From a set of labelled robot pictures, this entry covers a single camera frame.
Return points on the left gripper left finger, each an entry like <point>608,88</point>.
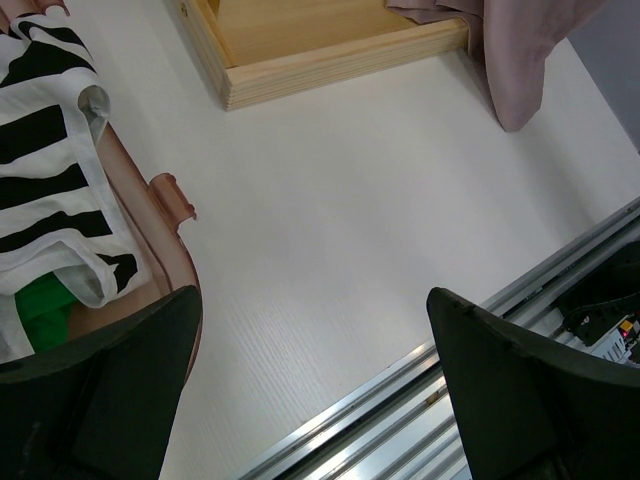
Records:
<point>101,406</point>

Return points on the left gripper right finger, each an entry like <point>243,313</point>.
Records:
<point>528,407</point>

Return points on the green tank top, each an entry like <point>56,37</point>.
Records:
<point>44,307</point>

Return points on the black white striped tank top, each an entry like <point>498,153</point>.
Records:
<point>59,213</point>

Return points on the mauve pink tank top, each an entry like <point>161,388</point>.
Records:
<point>511,40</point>

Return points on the pink translucent plastic basket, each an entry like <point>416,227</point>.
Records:
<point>153,210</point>

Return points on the wooden clothes rack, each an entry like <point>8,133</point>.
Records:
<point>258,51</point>

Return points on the aluminium mounting rail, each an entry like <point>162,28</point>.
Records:
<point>401,424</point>

